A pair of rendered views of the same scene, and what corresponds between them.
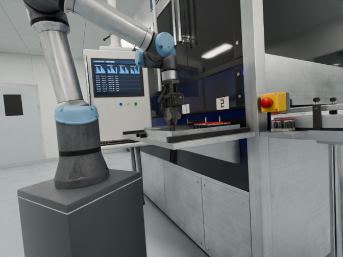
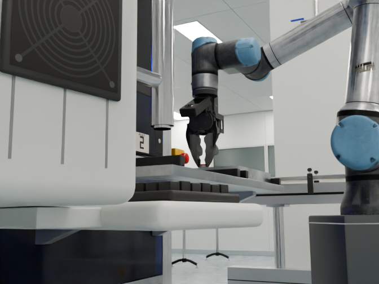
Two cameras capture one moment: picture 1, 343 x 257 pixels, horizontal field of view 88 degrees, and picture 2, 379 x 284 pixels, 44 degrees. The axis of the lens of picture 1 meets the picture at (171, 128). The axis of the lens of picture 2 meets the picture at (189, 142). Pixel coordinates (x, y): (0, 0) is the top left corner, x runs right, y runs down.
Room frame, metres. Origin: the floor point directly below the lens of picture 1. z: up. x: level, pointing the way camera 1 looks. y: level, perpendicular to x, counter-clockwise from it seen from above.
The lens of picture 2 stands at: (1.62, 1.02, 0.79)
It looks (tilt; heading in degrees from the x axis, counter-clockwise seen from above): 9 degrees up; 235
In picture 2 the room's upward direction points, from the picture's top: straight up
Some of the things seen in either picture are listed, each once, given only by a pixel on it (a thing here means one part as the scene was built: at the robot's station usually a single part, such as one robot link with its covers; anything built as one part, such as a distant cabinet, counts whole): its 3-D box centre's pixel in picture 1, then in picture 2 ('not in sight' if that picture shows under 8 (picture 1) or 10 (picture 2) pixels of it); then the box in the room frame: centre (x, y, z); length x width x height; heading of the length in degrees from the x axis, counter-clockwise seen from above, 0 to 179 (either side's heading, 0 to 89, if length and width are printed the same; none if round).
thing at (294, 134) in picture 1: (285, 133); not in sight; (0.71, -0.46, 0.87); 0.14 x 0.13 x 0.02; 118
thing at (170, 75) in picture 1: (170, 77); (203, 85); (0.86, -0.01, 1.15); 0.08 x 0.08 x 0.05
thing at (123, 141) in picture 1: (121, 141); (96, 197); (1.34, 0.38, 0.82); 0.40 x 0.14 x 0.02; 107
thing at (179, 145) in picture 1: (180, 134); (157, 185); (0.99, -0.05, 0.87); 0.70 x 0.48 x 0.02; 28
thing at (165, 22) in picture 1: (169, 47); not in sight; (1.39, -0.02, 1.50); 0.47 x 0.01 x 0.59; 28
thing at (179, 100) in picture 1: (172, 94); (206, 113); (0.85, -0.01, 1.07); 0.09 x 0.08 x 0.12; 29
